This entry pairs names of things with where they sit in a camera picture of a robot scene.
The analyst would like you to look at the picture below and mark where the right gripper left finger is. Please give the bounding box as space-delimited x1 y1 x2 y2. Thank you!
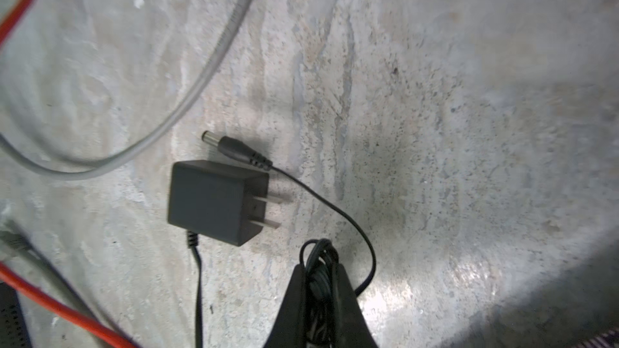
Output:
264 264 307 348

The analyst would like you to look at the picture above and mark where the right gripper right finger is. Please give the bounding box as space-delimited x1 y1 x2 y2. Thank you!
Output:
331 264 377 348

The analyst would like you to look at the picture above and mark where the black power adapter with cable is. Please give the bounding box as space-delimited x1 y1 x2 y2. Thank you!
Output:
168 130 377 347

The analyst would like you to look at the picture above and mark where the black network switch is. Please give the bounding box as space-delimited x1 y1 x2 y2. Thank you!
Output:
0 282 32 348

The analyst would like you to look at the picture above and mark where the red ethernet cable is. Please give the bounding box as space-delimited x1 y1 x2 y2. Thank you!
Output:
0 0 141 348

